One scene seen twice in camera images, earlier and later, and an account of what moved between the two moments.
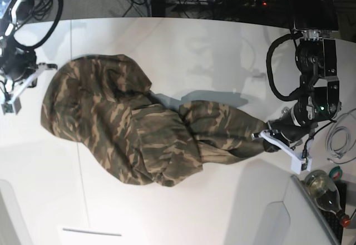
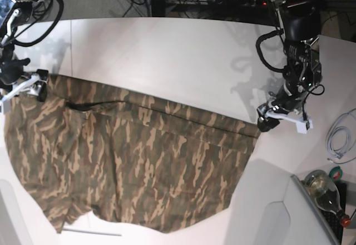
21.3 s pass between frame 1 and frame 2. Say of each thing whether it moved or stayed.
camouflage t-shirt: moved
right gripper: moved
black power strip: stayed
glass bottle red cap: stayed
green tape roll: stayed
